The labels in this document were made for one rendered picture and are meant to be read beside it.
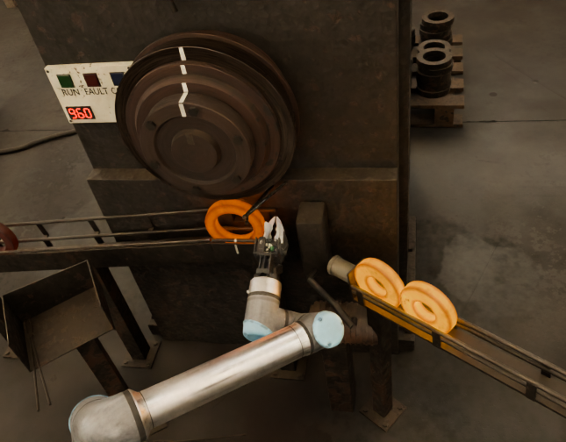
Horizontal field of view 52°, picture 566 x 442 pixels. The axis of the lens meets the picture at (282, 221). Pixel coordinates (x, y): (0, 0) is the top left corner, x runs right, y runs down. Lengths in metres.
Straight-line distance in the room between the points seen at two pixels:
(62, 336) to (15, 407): 0.78
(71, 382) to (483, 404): 1.58
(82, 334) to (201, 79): 0.87
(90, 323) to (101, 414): 0.56
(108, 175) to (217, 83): 0.64
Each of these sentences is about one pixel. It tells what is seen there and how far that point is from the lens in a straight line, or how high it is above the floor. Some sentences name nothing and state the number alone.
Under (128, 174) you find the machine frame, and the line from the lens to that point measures 1.86.
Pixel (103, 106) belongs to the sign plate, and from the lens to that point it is 1.74.
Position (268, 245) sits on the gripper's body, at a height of 0.77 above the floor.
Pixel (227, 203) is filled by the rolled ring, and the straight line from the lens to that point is 1.69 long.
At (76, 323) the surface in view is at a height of 0.60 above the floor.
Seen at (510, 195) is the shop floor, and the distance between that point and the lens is 2.94.
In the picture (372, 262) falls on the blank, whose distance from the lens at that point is 1.54.
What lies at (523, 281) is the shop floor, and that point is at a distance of 2.57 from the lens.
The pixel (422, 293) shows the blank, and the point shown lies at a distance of 1.46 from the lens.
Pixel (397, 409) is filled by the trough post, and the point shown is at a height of 0.01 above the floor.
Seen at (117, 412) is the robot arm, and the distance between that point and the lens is 1.33.
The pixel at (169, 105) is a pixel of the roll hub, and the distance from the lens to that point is 1.38.
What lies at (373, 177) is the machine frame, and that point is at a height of 0.87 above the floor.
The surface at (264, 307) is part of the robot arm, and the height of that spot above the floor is 0.72.
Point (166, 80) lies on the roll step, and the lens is 1.42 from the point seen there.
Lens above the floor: 1.93
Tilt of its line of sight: 43 degrees down
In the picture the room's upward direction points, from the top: 11 degrees counter-clockwise
